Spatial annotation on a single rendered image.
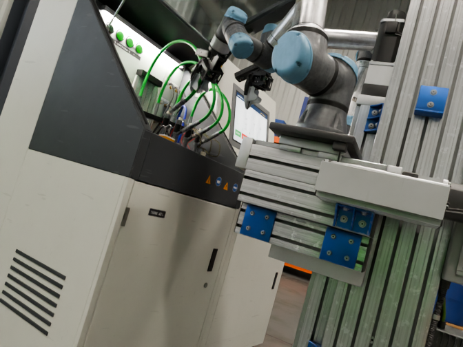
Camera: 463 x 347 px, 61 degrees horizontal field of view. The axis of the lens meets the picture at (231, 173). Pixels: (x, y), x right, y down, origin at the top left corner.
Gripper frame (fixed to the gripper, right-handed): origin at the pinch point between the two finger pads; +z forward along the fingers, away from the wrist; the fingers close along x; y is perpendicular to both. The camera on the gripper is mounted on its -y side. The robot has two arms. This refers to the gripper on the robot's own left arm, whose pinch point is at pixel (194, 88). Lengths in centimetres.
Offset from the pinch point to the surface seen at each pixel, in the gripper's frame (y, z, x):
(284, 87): -461, 255, 497
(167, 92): -39, 32, 12
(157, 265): 55, 40, -15
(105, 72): -2.1, 2.2, -34.3
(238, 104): -32, 26, 50
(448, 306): 60, 204, 448
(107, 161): 29.1, 14.7, -35.3
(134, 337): 72, 58, -21
